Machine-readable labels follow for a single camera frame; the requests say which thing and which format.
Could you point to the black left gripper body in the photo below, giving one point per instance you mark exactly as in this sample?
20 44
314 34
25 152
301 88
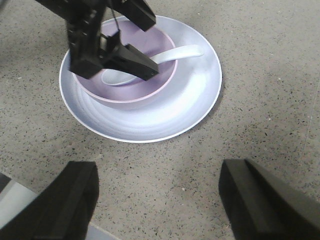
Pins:
90 50

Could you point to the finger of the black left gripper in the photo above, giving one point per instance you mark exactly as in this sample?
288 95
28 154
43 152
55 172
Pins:
128 59
137 11

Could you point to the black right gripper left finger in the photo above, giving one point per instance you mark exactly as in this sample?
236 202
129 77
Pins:
63 210

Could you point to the light blue plastic spoon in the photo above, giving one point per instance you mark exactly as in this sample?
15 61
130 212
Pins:
112 77

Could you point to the purple plastic bowl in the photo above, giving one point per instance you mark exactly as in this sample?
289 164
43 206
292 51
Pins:
139 92

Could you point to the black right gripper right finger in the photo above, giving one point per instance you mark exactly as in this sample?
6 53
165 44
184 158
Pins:
260 206

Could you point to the light blue plate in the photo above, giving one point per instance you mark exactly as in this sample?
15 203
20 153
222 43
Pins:
183 103

